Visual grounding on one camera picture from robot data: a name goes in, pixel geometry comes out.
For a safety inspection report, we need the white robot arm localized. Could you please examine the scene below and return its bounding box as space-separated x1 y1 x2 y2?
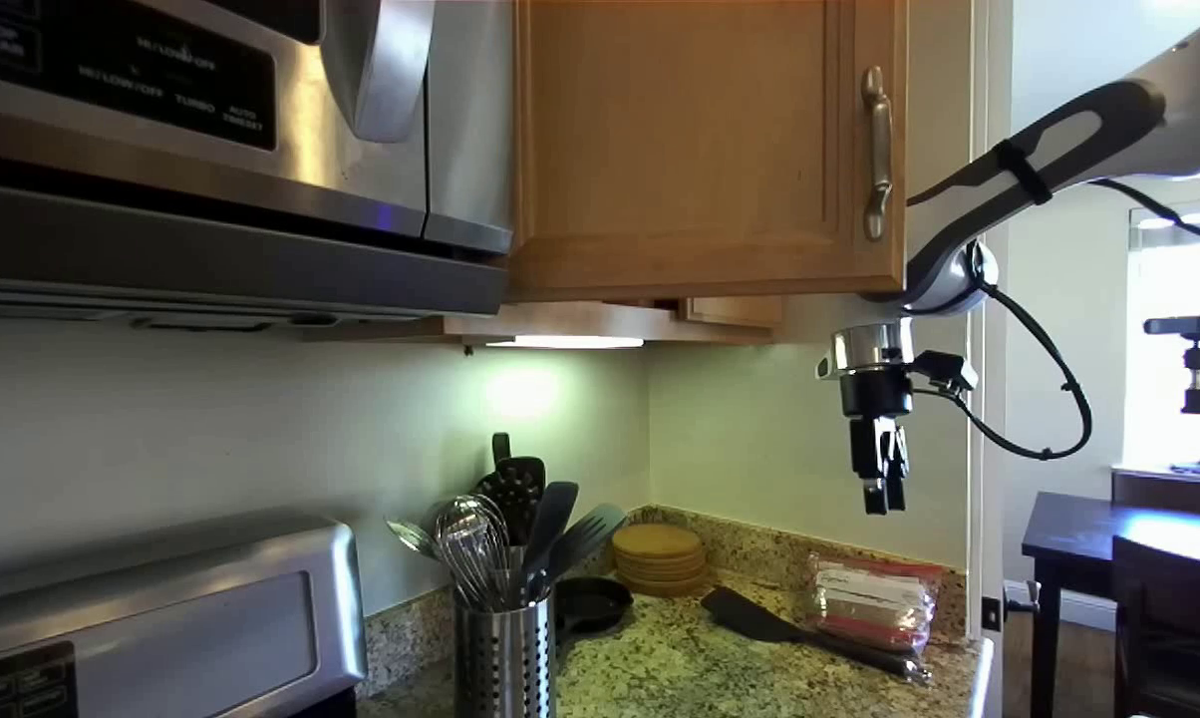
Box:
821 29 1200 513

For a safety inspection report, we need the metal cupboard door handle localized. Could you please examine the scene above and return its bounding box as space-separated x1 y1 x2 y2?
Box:
860 64 892 245

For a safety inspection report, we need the small black pan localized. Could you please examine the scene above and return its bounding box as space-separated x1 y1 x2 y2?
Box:
554 579 631 637

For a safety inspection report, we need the perforated metal utensil holder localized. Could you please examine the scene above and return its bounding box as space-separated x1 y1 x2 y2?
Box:
456 597 554 718

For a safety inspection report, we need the dark chair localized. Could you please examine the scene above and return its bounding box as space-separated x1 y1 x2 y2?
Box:
1112 540 1200 718

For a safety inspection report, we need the dark wooden table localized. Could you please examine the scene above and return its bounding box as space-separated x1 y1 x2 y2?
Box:
1019 491 1200 718

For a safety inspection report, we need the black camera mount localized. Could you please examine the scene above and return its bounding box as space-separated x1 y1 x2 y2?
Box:
1145 317 1200 415

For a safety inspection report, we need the stainless steel stove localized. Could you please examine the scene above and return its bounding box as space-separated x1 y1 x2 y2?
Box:
0 521 364 718

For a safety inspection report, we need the black spatula on counter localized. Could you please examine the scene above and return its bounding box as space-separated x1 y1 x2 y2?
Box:
702 585 926 680

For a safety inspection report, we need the plastic bag of food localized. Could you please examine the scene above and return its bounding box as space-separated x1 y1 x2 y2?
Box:
807 561 937 656

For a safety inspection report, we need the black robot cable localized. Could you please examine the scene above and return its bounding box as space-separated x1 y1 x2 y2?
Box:
909 173 1200 467

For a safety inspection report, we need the stainless steel microwave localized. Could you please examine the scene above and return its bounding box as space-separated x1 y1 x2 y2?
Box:
0 0 516 323

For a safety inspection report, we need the under-cabinet light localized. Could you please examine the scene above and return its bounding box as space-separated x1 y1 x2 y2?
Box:
481 334 647 352

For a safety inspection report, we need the wooden cupboard door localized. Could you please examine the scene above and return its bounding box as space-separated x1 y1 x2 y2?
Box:
509 0 904 299

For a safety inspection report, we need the wire whisk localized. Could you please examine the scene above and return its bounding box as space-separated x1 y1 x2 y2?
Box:
431 496 509 606

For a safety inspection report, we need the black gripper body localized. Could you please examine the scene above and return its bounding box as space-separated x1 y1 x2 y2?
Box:
821 321 912 472

